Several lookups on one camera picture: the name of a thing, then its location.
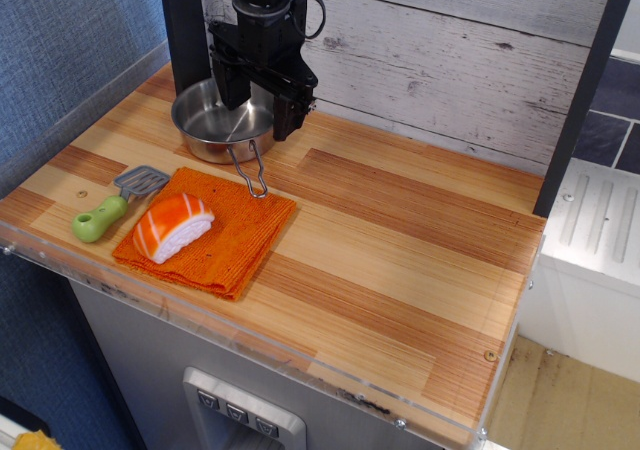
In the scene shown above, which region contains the dark grey left post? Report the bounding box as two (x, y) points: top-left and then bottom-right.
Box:
(162, 0), (211, 95)

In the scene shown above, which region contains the green handled grey toy spatula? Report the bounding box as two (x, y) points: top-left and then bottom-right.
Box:
(71, 165), (170, 243)

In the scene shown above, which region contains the dark grey post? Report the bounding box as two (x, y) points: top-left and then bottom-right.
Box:
(533, 0), (631, 218)
(162, 0), (211, 95)

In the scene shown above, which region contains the yellow black object at corner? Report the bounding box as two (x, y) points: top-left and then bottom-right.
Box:
(11, 431), (62, 450)

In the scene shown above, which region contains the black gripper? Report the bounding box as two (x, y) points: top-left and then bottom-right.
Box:
(209, 0), (318, 142)

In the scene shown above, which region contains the silver toy fridge cabinet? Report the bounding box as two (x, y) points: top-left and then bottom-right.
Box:
(71, 281), (435, 449)

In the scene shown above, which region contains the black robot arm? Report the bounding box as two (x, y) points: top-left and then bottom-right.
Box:
(209, 0), (326, 141)

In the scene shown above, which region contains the dark grey right post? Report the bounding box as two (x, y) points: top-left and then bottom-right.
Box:
(533, 0), (631, 218)

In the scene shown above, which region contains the silver ice dispenser panel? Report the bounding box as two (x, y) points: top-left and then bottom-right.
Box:
(183, 367), (307, 449)

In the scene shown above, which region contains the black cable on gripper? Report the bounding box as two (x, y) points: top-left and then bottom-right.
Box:
(292, 0), (327, 41)

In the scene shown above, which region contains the clear acrylic table edge guard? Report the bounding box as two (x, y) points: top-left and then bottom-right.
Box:
(1, 214), (539, 449)

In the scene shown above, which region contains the white toy sink unit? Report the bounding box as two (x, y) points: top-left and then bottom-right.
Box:
(519, 159), (639, 381)

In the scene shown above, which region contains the stainless steel pot with handle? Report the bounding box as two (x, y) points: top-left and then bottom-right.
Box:
(171, 78), (275, 199)

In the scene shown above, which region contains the toy salmon sushi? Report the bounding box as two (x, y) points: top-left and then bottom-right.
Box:
(133, 193), (215, 264)

